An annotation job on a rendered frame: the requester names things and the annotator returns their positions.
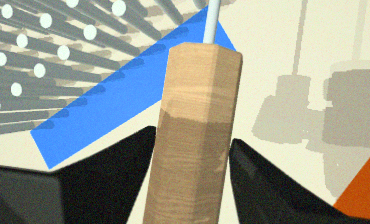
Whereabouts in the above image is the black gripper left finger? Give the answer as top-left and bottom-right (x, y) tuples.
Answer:
(0, 125), (156, 224)

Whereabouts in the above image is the wooden-handled tool with grey metal shaft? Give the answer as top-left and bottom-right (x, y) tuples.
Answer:
(142, 0), (243, 224)

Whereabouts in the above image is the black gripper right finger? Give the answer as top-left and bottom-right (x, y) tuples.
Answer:
(229, 138), (370, 224)

